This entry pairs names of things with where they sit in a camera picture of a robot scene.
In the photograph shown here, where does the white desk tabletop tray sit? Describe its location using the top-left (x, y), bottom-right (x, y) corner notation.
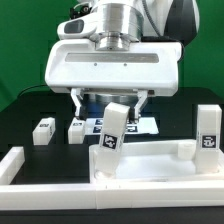
top-left (89, 139), bottom-right (224, 183)

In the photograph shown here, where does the white U-shaped obstacle fence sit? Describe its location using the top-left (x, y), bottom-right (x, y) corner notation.
top-left (0, 147), bottom-right (224, 211)

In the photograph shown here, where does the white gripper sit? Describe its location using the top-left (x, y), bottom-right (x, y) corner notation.
top-left (45, 39), bottom-right (182, 123)

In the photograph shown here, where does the fiducial marker base sheet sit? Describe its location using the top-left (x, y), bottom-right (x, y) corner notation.
top-left (85, 117), bottom-right (159, 135)

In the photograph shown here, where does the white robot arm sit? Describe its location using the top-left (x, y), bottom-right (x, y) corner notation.
top-left (45, 0), bottom-right (199, 121)

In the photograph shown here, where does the black cable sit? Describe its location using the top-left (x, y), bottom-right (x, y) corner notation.
top-left (16, 83), bottom-right (49, 98)

